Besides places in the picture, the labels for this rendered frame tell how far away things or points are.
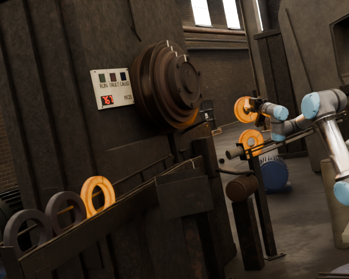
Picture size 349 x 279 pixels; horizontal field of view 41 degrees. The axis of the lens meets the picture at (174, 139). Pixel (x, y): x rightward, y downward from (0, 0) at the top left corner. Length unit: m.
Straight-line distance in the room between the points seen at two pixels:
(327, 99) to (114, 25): 1.08
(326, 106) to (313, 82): 2.79
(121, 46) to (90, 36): 0.22
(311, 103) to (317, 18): 2.80
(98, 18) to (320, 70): 3.07
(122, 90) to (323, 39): 2.99
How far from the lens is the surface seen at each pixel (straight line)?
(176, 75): 2.33
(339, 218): 2.91
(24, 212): 1.65
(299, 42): 5.06
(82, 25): 2.23
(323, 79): 4.96
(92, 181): 1.89
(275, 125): 2.56
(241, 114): 2.77
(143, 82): 2.31
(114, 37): 2.39
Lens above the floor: 1.00
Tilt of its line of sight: 4 degrees down
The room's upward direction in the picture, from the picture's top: 12 degrees counter-clockwise
